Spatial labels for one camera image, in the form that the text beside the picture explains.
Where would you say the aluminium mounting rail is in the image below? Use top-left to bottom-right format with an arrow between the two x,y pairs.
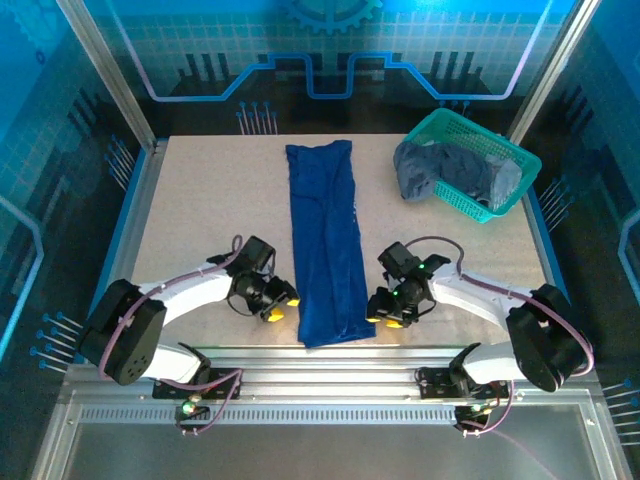
64,344 -> 601,406

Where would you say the lit cable connector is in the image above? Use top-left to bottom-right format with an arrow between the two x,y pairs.
174,397 -> 211,421
454,402 -> 494,424

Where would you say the blue table edge strip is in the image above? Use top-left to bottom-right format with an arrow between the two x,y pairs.
92,146 -> 151,306
524,189 -> 569,299

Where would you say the royal blue t-shirt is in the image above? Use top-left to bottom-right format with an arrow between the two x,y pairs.
284,139 -> 377,350

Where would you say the grey-blue t-shirt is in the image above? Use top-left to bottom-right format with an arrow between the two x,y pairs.
392,140 -> 496,204

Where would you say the slotted grey cable duct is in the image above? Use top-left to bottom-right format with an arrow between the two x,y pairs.
79,403 -> 506,427

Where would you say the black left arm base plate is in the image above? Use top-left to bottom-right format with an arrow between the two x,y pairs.
152,367 -> 245,401

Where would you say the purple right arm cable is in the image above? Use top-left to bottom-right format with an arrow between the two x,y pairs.
404,235 -> 596,439

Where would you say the light grey garment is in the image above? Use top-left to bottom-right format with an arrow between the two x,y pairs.
483,153 -> 524,211

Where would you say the grey lower panel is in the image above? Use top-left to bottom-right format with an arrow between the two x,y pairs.
64,424 -> 601,480

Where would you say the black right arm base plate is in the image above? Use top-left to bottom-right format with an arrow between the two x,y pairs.
414,364 -> 510,401

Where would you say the aluminium frame post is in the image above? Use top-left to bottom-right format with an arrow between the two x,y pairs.
507,0 -> 601,146
54,0 -> 169,151

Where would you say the aluminium table side rail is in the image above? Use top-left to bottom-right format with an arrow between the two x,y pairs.
112,139 -> 169,291

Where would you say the teal plastic basket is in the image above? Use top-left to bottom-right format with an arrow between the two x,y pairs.
403,107 -> 544,225

